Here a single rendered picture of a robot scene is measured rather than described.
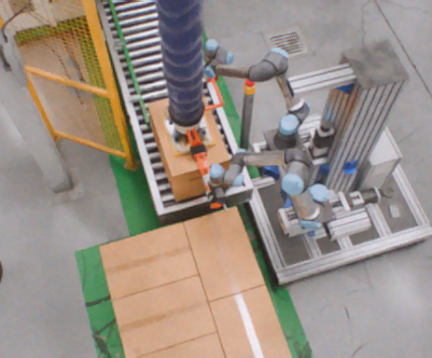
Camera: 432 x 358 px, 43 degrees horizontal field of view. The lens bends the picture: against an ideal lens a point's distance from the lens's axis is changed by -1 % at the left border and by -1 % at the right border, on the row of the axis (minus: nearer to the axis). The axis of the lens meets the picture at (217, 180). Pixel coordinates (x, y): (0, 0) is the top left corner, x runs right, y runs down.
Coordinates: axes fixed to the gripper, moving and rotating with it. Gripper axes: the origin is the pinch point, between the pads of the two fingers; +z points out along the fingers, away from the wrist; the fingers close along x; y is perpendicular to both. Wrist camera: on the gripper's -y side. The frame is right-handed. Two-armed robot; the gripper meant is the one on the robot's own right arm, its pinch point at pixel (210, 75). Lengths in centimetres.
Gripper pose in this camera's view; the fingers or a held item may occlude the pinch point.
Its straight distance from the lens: 386.0
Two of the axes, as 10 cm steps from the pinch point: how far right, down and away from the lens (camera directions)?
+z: -0.1, 4.4, 9.0
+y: 3.2, 8.5, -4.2
